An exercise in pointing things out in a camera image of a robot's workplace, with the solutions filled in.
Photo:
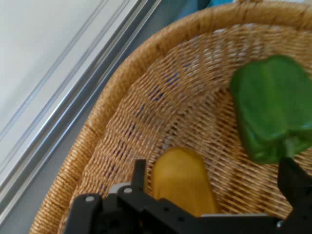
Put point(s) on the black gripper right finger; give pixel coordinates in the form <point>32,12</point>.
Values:
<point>298,190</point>

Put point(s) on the woven wicker basket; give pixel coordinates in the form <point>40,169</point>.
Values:
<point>185,109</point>

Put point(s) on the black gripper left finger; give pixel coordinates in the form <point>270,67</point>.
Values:
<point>126,212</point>

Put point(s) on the green bell pepper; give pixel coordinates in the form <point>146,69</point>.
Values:
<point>273,104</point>

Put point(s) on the aluminium frame rail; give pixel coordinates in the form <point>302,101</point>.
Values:
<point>61,97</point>

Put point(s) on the yellow squash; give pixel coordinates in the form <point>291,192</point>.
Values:
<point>181,180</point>

